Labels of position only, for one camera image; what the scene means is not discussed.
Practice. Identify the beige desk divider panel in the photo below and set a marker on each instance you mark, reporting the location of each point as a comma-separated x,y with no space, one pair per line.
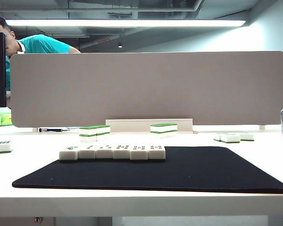
202,89

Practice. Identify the brown under-desk panel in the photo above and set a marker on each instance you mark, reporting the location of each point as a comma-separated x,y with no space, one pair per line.
73,221

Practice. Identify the dark green print mahjong tile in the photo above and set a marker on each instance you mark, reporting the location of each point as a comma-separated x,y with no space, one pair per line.
230,138
2,147
217,137

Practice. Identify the grey ceiling duct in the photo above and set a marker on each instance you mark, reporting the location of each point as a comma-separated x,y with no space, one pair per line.
184,4

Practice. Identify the red green bamboo mahjong tile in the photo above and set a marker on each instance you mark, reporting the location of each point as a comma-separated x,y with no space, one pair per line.
121,154
156,155
247,136
138,155

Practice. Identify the pale blue sheet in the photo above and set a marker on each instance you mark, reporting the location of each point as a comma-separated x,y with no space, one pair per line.
72,127

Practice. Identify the bird print mahjong tile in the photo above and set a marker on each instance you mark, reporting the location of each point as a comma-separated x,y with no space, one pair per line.
68,155

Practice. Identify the black screwdriver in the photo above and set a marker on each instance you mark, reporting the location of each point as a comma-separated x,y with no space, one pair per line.
49,129

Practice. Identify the black mouse mat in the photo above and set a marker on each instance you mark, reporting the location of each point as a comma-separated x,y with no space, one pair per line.
155,176

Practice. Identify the metal bolt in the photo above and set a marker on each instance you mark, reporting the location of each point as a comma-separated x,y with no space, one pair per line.
37,220

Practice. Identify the bright green box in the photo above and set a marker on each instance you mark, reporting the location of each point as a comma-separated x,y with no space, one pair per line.
6,120

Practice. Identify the person with glasses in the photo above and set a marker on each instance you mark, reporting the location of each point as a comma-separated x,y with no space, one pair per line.
42,44

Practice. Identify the small round ceiling lamp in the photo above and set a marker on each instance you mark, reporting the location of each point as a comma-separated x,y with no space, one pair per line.
119,45

